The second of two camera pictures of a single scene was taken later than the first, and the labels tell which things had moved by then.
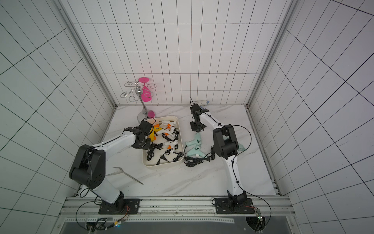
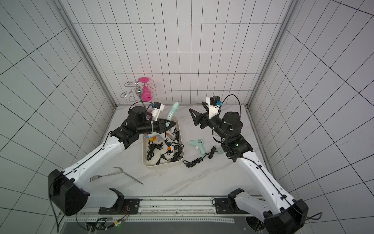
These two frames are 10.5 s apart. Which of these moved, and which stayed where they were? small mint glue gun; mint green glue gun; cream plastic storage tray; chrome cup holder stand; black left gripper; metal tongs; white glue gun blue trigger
Moved: white glue gun blue trigger; black left gripper; mint green glue gun; small mint glue gun
Stayed: cream plastic storage tray; chrome cup holder stand; metal tongs
